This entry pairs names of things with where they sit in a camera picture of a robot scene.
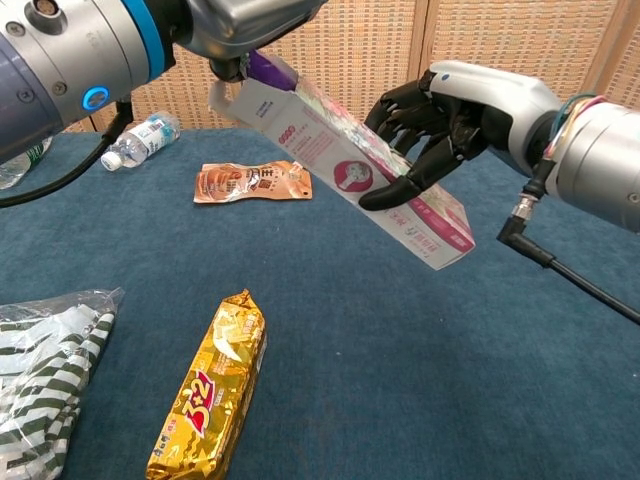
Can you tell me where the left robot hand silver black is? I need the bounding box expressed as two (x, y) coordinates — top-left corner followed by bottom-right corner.
(179, 0), (329, 84)

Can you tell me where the purple white tube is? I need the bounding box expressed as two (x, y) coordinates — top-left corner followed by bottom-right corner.
(246, 49), (301, 94)

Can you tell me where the gold foil biscuit pack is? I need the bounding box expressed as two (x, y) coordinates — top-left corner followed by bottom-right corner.
(145, 288), (268, 480)

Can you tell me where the floral toothpaste carton box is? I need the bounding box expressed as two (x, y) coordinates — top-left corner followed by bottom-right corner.
(208, 77), (477, 272)

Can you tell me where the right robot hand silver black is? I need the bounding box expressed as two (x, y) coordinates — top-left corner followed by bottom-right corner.
(358, 60), (563, 212)

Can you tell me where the blue label water bottle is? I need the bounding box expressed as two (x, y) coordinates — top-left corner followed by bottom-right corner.
(100, 110), (182, 172)

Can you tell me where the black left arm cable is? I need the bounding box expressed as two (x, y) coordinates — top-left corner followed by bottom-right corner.
(0, 98), (135, 209)

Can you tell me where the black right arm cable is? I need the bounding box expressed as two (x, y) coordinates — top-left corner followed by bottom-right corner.
(496, 162), (640, 325)

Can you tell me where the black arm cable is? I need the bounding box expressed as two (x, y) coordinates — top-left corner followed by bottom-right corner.
(496, 162), (640, 325)
(0, 98), (135, 209)

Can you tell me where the blue table mat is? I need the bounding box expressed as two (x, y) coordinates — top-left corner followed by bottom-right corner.
(0, 127), (640, 480)

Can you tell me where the green label water bottle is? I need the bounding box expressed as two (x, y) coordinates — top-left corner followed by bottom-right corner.
(0, 137), (54, 191)

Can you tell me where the striped shirt in plastic bag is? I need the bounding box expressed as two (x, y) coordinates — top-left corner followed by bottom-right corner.
(0, 287), (126, 480)

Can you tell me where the orange spout drink pouch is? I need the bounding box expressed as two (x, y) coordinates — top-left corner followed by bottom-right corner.
(193, 159), (314, 205)

